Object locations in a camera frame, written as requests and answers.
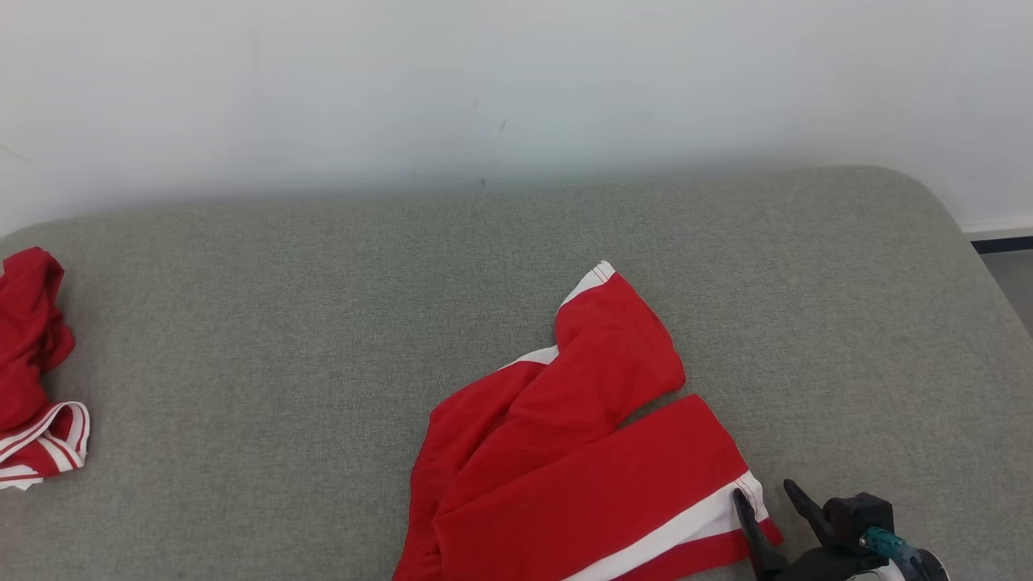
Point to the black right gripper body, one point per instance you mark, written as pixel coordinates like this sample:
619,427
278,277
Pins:
815,565

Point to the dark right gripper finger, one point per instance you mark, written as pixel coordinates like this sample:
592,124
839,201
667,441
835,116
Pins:
759,541
811,512

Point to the red shorts white stripe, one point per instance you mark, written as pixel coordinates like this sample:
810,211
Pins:
565,476

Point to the red basketball jersey white trim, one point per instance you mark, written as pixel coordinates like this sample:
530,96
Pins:
28,355

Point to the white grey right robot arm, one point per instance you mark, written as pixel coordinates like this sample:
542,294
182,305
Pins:
928,569

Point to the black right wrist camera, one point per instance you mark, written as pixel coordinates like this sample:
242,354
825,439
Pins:
857,516

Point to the dark wall baseboard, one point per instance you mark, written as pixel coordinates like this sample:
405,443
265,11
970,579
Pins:
1001,240

